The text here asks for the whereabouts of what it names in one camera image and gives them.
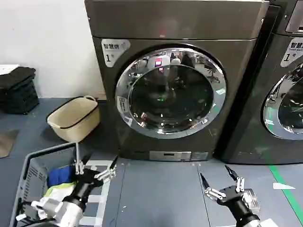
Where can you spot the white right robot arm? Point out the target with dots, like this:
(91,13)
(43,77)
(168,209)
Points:
(252,220)

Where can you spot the blue cloth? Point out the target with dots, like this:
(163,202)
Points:
(60,175)

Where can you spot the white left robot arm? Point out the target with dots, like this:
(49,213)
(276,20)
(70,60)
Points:
(60,212)

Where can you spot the round chrome-rimmed dryer door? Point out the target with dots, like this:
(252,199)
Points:
(288,106)

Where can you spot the stack of black mats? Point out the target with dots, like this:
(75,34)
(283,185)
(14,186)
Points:
(17,92)

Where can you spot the white floor tape piece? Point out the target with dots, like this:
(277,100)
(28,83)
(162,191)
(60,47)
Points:
(282,186)

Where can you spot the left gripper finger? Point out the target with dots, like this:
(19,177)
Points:
(107,172)
(80,166)

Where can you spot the yellow and white cloth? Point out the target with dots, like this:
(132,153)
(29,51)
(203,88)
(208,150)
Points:
(60,189)

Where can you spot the white flat board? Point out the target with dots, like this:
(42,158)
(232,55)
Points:
(7,68)

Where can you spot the green floor tape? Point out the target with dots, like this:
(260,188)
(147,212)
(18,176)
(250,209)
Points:
(284,184)

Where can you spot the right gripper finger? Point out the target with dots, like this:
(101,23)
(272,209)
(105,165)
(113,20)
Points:
(238,182)
(213,191)

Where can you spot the grey dryer with drawer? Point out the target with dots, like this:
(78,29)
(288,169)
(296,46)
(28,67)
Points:
(267,71)

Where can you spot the grey dryer with number label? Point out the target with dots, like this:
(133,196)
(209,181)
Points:
(170,26)

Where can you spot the grey plastic laundry basket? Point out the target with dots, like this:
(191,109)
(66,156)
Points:
(35,170)

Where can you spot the round glass dryer door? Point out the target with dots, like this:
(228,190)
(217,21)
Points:
(170,94)

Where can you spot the brown floor mat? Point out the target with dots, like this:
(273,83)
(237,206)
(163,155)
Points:
(7,143)

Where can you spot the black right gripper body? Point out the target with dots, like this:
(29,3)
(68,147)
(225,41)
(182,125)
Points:
(234,201)

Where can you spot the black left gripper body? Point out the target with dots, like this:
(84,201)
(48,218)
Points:
(85,182)

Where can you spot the beige laundry basket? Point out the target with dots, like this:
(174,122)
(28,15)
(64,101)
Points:
(75,118)

